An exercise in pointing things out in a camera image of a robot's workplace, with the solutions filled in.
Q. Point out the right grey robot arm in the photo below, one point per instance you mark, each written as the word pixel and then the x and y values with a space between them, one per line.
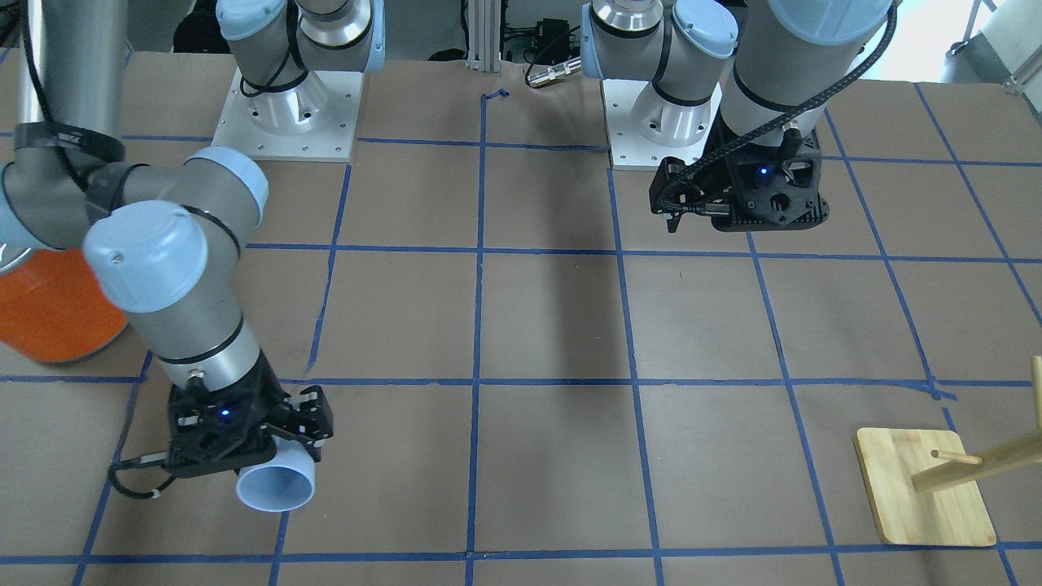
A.
pixel 93 243

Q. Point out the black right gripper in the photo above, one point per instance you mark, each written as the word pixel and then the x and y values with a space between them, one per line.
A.
pixel 264 388

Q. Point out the wooden cup rack stand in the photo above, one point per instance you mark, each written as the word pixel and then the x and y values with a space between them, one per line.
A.
pixel 923 485

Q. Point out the aluminium frame post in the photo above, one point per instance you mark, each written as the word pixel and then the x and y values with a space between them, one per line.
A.
pixel 483 28

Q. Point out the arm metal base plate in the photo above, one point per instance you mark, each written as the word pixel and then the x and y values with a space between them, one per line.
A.
pixel 314 122
pixel 643 128

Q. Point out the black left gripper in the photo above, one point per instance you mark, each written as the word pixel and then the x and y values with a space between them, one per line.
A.
pixel 720 159

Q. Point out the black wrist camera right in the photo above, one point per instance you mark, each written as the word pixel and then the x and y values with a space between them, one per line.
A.
pixel 217 431

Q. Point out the light blue plastic cup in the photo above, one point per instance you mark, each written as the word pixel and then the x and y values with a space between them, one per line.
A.
pixel 283 483

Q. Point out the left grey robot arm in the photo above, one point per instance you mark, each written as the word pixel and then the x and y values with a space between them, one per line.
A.
pixel 780 63

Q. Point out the orange can with silver lid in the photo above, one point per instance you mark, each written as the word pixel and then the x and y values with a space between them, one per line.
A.
pixel 52 307

